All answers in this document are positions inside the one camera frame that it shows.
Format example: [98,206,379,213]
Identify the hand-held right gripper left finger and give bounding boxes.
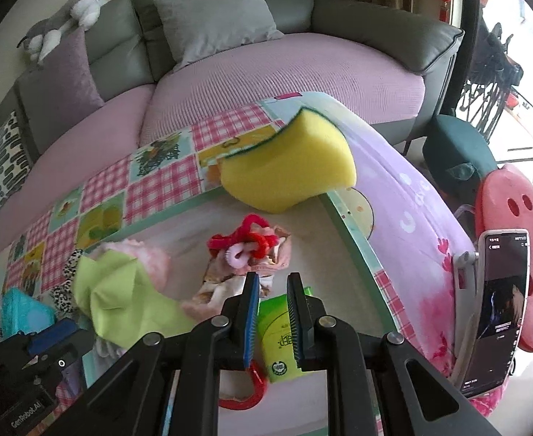
[55,271,262,436]

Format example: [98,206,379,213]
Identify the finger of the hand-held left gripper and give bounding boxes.
[25,317,80,358]
[20,329,96,377]

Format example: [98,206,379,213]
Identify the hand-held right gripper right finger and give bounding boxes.
[287,271,494,436]

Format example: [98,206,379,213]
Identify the green tissue pack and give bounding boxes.
[256,286,315,383]

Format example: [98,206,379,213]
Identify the leopard print scrunchie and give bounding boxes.
[48,252,85,314]

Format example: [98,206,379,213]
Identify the teal rimmed white tray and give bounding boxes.
[73,186,410,436]

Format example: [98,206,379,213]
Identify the red plastic ring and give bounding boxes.
[218,361,268,409]

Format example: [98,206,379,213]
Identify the light green cloth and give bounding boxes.
[73,250,199,341]

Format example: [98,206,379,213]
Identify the red pipe cleaner toy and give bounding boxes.
[208,214,290,270]

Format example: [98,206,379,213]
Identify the pink scalloped cloth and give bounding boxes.
[91,238,171,291]

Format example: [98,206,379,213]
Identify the yellow green sponge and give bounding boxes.
[218,106,357,214]

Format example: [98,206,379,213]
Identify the teal toy box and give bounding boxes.
[0,288,58,337]

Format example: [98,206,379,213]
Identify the white phone stand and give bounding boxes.
[450,250,480,373]

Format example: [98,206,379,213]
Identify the black white patterned pillow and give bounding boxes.
[0,110,33,212]

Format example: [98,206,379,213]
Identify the smartphone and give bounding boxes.
[459,229,531,396]

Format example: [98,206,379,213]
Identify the dark teal stool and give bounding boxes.
[423,113,498,210]

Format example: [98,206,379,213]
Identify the purple pillow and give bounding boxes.
[17,27,106,148]

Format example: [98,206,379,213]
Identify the pink ribbed sofa cover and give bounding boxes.
[0,32,426,255]

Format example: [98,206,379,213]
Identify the grey pillow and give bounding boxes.
[154,0,285,72]

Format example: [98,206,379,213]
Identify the grey sofa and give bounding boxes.
[0,0,464,210]

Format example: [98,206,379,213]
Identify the black metal railing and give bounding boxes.
[455,20,533,191]

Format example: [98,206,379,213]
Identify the grey white plush dog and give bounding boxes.
[17,0,109,71]

